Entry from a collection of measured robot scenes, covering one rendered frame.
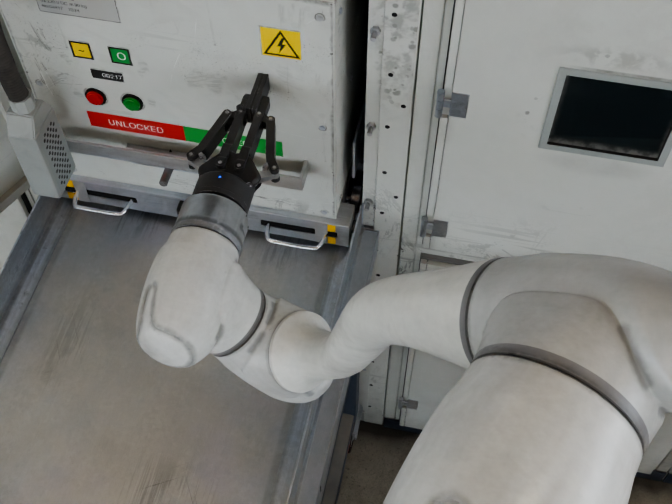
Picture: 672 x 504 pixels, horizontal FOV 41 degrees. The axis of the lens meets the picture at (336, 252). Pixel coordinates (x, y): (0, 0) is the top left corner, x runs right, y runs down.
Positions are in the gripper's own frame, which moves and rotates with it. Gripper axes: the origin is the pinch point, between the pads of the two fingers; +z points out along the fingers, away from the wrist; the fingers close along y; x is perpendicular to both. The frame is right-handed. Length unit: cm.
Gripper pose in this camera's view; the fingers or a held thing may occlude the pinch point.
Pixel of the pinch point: (258, 98)
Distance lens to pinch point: 128.1
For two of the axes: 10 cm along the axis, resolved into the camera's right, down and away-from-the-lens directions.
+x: -0.1, -5.6, -8.3
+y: 9.8, 1.7, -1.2
